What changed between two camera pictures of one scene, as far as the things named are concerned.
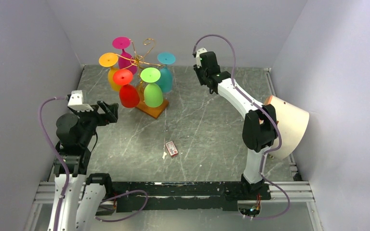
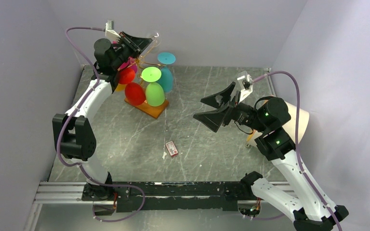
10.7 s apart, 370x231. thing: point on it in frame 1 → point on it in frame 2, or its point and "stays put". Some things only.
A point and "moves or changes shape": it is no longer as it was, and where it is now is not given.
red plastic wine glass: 129,96 moves or changes shape
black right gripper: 197,71 → 213,119
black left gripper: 103,119 → 138,44
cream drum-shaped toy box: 292,123 stays put
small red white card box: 171,148 stays put
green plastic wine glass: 153,95 stays put
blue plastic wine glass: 166,80 stays put
